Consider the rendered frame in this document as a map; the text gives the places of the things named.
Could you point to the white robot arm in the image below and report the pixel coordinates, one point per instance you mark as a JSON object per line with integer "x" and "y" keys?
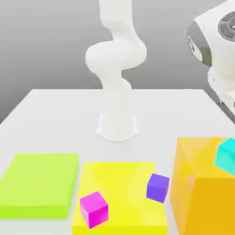
{"x": 113, "y": 55}

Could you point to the small purple cube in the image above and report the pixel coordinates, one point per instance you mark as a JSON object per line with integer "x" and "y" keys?
{"x": 157, "y": 188}

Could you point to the small magenta cube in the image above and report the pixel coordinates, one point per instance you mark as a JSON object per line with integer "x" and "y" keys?
{"x": 94, "y": 209}

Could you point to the small cyan cube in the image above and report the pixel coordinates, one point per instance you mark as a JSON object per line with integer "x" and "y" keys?
{"x": 226, "y": 156}

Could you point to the large yellow box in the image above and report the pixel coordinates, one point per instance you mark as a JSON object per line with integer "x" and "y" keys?
{"x": 123, "y": 191}

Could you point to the large lime green box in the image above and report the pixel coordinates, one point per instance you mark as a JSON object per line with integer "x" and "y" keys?
{"x": 38, "y": 185}

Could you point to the large orange box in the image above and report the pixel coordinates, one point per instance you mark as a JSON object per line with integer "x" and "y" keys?
{"x": 205, "y": 202}

